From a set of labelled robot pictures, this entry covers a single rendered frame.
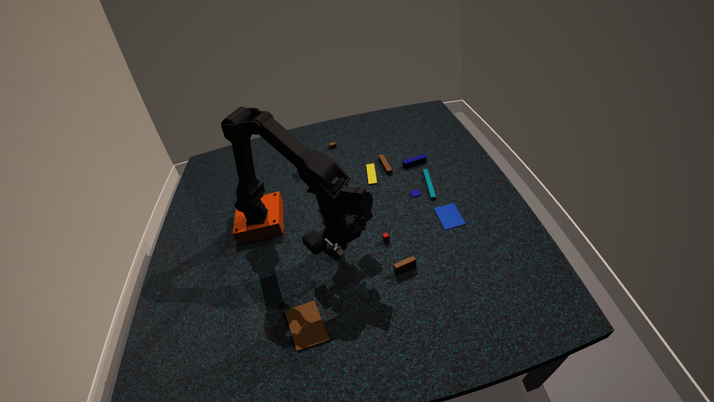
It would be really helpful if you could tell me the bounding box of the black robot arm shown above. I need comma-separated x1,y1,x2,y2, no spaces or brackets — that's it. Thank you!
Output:
221,107,373,243

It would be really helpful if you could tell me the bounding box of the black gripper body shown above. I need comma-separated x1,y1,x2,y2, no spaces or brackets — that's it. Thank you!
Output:
302,208,372,254

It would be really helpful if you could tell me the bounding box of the teal long thin bar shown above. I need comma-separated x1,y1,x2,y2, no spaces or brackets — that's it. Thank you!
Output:
423,169,436,200

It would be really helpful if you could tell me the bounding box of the brown rectangular bar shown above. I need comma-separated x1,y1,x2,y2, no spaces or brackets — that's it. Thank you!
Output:
379,155,393,175

